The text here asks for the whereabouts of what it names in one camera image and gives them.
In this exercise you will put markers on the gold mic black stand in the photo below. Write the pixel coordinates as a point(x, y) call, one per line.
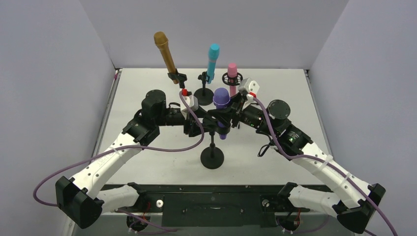
point(180, 79)

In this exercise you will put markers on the black tripod shock mount stand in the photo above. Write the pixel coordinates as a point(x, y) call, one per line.
point(238, 80)

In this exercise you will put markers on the pink microphone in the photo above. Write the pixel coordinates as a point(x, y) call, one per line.
point(232, 73)

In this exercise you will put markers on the cyan mic black stand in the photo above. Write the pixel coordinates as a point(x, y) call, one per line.
point(204, 94)

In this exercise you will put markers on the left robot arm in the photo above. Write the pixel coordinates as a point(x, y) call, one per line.
point(81, 197)

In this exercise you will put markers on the purple microphone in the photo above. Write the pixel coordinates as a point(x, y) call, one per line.
point(221, 98)

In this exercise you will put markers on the gold microphone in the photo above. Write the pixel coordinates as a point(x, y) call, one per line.
point(162, 43)

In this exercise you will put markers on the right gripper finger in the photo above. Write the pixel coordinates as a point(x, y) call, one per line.
point(221, 129)
point(227, 113)

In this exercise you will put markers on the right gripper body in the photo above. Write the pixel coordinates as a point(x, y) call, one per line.
point(237, 109)

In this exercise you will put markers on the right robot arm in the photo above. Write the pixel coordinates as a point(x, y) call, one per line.
point(350, 200)

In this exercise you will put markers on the purple mic black stand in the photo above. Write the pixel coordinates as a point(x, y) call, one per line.
point(211, 157)

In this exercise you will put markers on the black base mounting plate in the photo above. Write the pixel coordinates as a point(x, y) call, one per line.
point(212, 205)

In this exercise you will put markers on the cyan microphone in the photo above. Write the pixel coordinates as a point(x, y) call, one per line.
point(213, 54)

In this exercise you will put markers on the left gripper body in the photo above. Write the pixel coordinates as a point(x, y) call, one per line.
point(188, 127)

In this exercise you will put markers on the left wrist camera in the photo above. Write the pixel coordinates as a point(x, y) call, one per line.
point(190, 100)

